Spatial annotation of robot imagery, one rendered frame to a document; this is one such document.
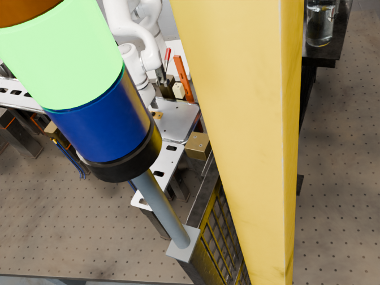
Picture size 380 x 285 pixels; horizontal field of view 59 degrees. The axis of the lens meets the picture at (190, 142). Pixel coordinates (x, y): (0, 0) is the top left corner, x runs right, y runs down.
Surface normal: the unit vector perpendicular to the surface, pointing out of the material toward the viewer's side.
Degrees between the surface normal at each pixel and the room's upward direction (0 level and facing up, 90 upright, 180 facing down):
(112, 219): 0
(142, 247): 0
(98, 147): 90
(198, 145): 0
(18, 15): 90
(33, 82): 90
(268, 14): 90
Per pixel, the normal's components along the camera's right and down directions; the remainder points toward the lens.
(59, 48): 0.47, 0.63
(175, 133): -0.22, -0.60
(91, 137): 0.10, 0.77
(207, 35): -0.37, 0.78
